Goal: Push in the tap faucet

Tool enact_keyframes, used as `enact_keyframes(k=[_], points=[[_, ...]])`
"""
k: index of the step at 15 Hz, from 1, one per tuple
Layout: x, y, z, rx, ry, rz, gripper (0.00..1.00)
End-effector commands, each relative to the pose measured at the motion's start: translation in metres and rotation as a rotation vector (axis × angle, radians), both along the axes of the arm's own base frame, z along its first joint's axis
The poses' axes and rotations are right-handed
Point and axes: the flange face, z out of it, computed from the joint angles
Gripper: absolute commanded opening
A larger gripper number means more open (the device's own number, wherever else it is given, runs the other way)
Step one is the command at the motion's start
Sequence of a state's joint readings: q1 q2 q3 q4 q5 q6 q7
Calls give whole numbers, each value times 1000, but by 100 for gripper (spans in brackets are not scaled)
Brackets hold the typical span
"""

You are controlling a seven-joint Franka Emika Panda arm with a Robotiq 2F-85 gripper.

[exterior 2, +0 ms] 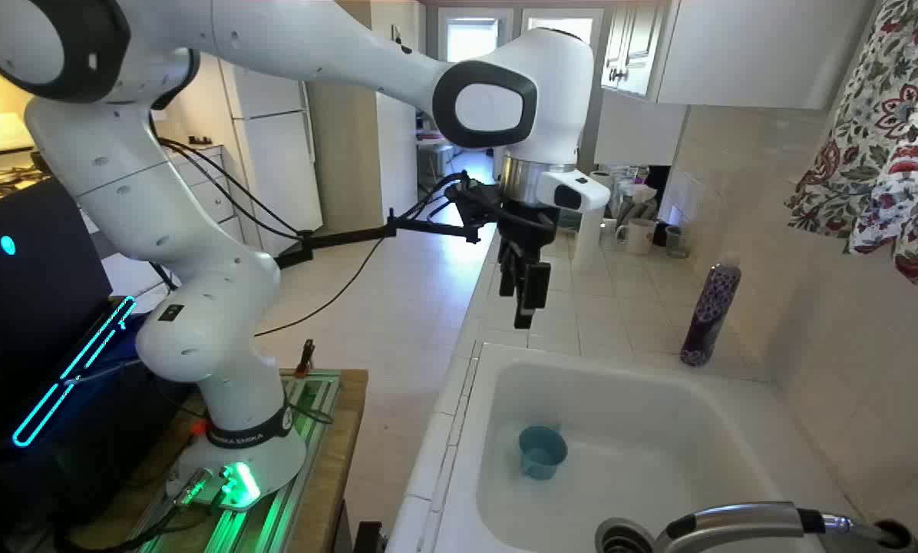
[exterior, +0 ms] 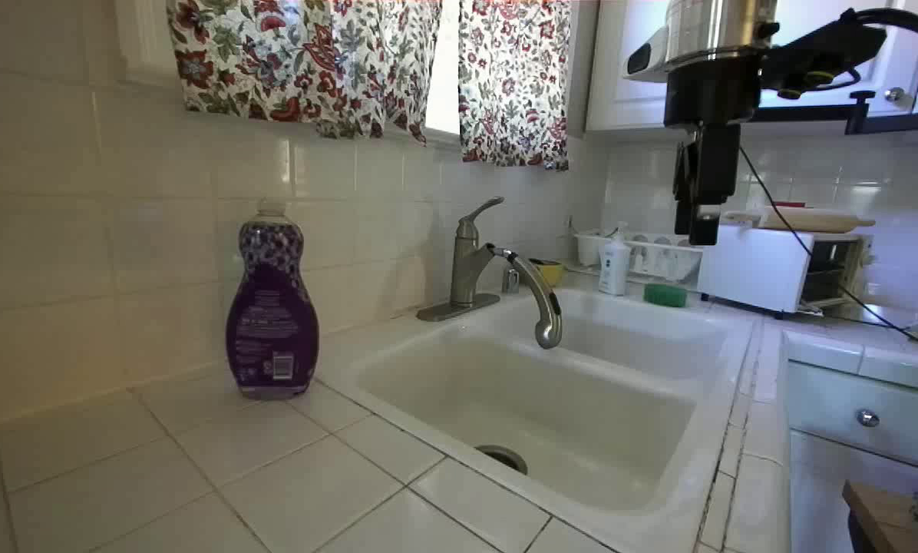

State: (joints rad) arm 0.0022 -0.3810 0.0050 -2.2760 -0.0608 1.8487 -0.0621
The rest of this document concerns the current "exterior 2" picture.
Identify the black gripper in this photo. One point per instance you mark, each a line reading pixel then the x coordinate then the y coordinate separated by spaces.
pixel 525 234

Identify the chrome tap faucet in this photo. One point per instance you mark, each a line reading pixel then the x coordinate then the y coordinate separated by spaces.
pixel 752 521

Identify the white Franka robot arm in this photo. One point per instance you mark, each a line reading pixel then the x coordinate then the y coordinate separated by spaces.
pixel 169 217

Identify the blue plastic cup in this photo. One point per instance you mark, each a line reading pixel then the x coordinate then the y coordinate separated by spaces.
pixel 540 451

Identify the purple dish soap bottle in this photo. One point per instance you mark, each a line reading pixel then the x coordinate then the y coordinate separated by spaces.
pixel 710 313

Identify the red black clamp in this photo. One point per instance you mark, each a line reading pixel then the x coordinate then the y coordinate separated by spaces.
pixel 307 356

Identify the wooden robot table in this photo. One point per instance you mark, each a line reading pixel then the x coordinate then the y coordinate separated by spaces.
pixel 336 462

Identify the metal sink drain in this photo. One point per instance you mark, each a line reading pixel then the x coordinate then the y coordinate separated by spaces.
pixel 624 536

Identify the wide floral curtain panel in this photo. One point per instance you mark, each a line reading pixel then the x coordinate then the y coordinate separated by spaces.
pixel 836 156

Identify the narrow floral curtain panel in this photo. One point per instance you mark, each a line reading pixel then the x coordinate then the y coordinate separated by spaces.
pixel 914 204

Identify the black computer with cyan light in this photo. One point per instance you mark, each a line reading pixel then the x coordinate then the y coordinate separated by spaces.
pixel 30 326

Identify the black boom-mounted camera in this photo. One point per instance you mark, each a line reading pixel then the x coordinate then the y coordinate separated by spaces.
pixel 472 200

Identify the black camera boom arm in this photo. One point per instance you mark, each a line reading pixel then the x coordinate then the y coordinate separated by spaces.
pixel 346 238

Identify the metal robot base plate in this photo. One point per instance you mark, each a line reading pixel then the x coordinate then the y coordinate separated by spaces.
pixel 274 510

